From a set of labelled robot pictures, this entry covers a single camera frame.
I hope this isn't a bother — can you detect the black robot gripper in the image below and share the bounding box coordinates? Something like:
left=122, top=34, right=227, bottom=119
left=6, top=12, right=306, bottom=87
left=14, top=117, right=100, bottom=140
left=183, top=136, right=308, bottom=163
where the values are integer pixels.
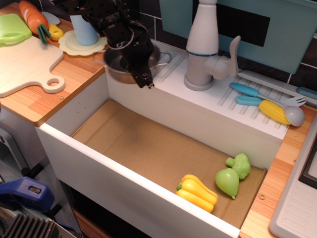
left=101, top=14, right=155, bottom=89

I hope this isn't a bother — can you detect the small stainless steel pot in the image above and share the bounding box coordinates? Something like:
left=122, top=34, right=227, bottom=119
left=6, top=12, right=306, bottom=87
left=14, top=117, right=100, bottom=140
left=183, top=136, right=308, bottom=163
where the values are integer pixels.
left=93, top=46, right=173, bottom=84

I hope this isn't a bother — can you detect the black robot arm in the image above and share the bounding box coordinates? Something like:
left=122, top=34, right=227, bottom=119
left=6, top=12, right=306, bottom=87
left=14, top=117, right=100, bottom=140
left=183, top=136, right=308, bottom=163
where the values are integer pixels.
left=52, top=0, right=155, bottom=88

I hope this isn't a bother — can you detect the white toy sink basin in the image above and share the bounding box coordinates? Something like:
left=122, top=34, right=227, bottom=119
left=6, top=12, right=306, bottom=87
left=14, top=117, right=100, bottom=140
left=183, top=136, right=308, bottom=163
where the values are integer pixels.
left=38, top=43, right=289, bottom=238

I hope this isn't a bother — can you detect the white toy faucet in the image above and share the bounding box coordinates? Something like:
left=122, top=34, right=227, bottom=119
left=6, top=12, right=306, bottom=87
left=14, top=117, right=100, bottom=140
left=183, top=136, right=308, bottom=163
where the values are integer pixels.
left=184, top=0, right=241, bottom=91

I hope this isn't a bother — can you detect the light blue plastic cup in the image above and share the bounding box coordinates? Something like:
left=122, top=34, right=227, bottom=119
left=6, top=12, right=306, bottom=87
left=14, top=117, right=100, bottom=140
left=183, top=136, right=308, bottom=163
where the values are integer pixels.
left=70, top=15, right=98, bottom=46

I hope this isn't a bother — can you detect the brown cardboard sheet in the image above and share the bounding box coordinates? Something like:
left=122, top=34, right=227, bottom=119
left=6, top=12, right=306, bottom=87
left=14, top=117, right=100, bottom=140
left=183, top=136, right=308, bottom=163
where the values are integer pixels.
left=72, top=100, right=266, bottom=228

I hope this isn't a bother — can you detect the pale yellow flower plate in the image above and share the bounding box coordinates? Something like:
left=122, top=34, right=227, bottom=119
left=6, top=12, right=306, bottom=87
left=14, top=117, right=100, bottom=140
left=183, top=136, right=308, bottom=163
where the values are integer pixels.
left=58, top=30, right=107, bottom=56

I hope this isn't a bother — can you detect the wooden cutting board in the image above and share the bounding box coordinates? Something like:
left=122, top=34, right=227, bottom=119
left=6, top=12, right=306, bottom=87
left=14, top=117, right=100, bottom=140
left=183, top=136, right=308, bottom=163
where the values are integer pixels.
left=0, top=37, right=65, bottom=97

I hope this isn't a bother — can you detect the orange toy carrot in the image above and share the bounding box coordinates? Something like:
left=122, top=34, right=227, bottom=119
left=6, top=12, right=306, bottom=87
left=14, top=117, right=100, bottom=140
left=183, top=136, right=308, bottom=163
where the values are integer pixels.
left=19, top=0, right=51, bottom=44

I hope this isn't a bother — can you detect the yellow toy bell pepper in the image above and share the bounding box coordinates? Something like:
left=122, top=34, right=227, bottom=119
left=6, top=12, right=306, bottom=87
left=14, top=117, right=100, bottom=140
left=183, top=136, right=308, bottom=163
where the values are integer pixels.
left=176, top=175, right=218, bottom=213

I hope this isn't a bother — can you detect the green toy broccoli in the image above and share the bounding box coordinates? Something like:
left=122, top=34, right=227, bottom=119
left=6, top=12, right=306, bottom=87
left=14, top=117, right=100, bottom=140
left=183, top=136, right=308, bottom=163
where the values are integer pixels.
left=225, top=153, right=251, bottom=180

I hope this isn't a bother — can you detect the green toy pear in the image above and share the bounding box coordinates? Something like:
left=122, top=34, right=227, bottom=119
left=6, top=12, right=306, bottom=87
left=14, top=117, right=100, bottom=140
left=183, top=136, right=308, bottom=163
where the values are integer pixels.
left=215, top=168, right=240, bottom=200

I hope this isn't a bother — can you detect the green plastic cutting board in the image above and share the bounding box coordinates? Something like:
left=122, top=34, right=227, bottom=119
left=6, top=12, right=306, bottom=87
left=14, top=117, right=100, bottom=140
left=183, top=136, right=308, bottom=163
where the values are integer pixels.
left=0, top=13, right=33, bottom=47

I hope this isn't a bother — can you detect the teal toy backboard panel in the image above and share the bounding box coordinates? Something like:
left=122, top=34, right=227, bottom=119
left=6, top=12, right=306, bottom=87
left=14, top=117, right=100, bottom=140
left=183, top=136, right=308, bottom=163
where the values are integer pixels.
left=159, top=0, right=317, bottom=73

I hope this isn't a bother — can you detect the yellow toy corn cob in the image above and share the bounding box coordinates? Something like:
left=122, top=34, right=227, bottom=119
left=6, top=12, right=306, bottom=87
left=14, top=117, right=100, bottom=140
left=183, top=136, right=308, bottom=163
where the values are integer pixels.
left=259, top=100, right=291, bottom=125

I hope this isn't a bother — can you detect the blue clamp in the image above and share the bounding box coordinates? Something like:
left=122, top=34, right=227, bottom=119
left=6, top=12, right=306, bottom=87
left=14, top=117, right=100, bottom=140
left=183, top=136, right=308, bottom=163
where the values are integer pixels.
left=0, top=177, right=55, bottom=212

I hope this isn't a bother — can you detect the white toy stove top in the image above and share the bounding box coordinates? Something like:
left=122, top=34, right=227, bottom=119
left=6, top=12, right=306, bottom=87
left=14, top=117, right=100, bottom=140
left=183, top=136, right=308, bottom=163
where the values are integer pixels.
left=269, top=126, right=317, bottom=238

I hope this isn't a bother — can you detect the toy knife yellow handle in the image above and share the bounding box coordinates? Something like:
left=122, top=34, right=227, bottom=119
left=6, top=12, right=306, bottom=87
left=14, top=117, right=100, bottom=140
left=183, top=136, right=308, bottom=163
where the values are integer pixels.
left=42, top=11, right=64, bottom=41

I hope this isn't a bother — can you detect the grey fork blue handle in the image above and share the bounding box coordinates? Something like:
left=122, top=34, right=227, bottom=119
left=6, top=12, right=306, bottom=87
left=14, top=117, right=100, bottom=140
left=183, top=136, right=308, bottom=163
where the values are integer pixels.
left=236, top=96, right=306, bottom=107

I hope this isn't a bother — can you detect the grey spoon blue handle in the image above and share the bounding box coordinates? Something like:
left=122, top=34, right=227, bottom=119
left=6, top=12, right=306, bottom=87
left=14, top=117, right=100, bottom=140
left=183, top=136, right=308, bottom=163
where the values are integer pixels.
left=230, top=83, right=305, bottom=126

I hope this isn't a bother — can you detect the grey metal mount base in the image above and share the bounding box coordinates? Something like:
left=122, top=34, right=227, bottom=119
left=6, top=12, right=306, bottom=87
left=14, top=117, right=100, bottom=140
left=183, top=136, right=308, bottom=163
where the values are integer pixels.
left=0, top=208, right=82, bottom=238

